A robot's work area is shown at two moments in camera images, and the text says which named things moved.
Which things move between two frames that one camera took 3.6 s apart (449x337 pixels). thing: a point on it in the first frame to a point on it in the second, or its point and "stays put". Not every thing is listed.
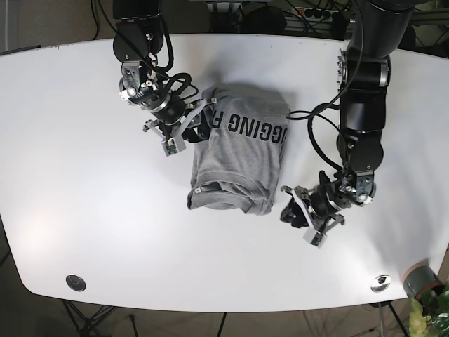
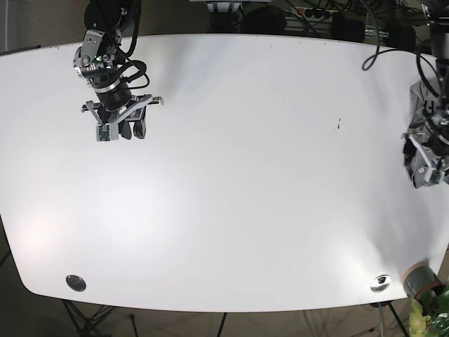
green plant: (430, 316) stays put
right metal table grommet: (380, 283) stays put
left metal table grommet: (76, 283) stays put
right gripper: (328, 199) to (430, 142)
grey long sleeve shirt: (236, 167) to (427, 114)
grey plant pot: (420, 278) stays put
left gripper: (168, 109) to (119, 113)
